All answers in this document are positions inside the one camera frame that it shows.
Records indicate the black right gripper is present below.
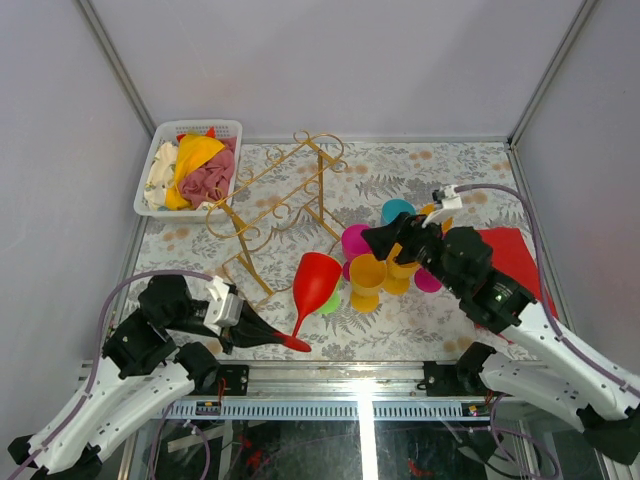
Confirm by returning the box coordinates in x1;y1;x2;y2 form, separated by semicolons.
359;211;464;296

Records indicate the magenta wine glass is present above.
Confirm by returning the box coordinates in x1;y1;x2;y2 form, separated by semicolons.
414;269;442;293
341;224;371;282

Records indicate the blue wine glass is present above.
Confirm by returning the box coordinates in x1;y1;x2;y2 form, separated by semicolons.
380;198;416;226

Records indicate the orange wine glass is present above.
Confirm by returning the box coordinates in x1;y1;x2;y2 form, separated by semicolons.
349;253;387;314
420;204;453;233
383;243;420;295

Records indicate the red wine glass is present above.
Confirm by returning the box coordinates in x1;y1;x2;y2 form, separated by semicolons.
284;252;342;353

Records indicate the green wine glass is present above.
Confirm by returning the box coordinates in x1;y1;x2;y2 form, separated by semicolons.
317;280;342;315

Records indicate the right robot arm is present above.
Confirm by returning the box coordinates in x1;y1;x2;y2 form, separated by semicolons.
362;213;639;465

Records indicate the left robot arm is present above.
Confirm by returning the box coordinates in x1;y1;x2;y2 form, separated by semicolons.
8;270;309;479

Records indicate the floral tablecloth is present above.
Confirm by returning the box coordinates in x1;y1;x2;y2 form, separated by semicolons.
135;142;529;362

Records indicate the red folded cloth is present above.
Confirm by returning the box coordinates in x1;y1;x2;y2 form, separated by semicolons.
470;227;553;346

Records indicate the dusty pink cloth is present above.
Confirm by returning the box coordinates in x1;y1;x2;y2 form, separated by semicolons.
179;137;237;210

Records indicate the white plastic laundry basket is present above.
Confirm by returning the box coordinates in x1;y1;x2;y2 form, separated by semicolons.
133;119;243;224

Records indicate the cream floral cloth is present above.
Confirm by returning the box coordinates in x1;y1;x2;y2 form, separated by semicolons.
143;142;178;210

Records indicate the yellow cloth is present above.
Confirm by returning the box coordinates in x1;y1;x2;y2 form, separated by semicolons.
165;133;226;211

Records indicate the aluminium mounting rail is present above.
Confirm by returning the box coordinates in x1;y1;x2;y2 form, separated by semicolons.
74;358;614;421

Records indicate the gold wire glass rack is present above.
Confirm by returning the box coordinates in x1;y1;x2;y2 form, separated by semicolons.
205;129;348;309

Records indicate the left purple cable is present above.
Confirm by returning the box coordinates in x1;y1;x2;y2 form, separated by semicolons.
9;269;216;480

